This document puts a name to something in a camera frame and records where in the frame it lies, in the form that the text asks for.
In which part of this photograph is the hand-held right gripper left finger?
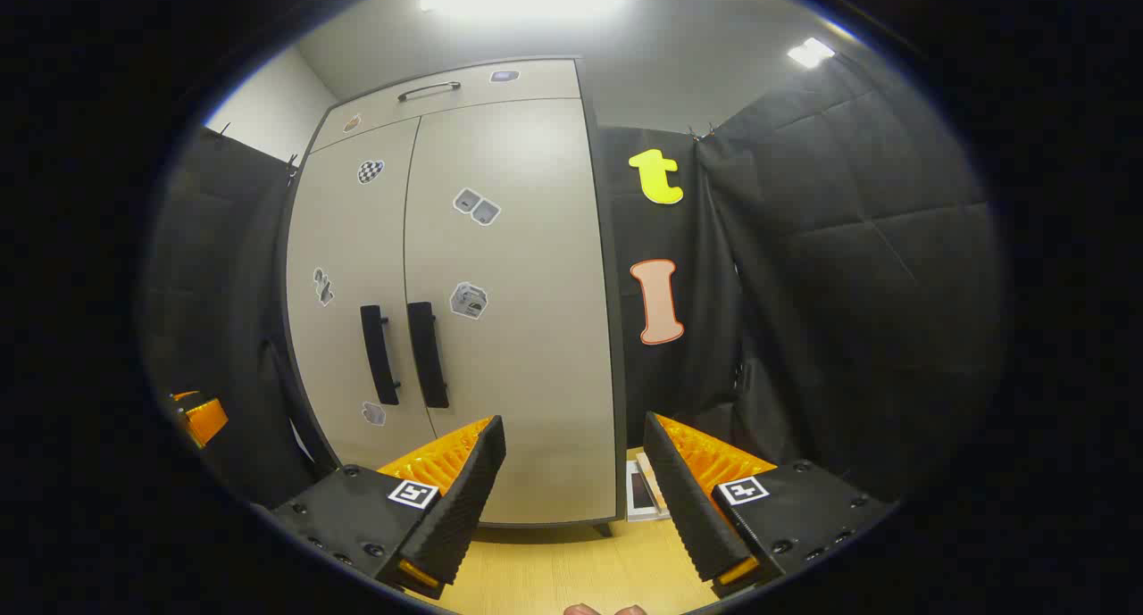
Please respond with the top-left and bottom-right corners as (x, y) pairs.
(268, 414), (507, 600)

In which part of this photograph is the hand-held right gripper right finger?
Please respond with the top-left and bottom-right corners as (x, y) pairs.
(643, 411), (898, 598)

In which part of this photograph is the beige double-door shoe cabinet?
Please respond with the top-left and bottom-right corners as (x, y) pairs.
(284, 57), (628, 537)

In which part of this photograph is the beige cabinet door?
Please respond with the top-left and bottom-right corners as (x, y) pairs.
(286, 118), (440, 471)
(404, 97), (619, 525)

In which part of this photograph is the beige cabinet drawer front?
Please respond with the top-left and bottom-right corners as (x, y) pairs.
(311, 59), (581, 152)

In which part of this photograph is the thick paperback book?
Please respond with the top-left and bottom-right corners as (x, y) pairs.
(636, 452), (671, 514)

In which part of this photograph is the black backdrop cloth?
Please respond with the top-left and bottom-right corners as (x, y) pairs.
(138, 53), (1005, 509)

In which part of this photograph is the small ceiling light panel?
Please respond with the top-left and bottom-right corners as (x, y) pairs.
(786, 37), (836, 70)

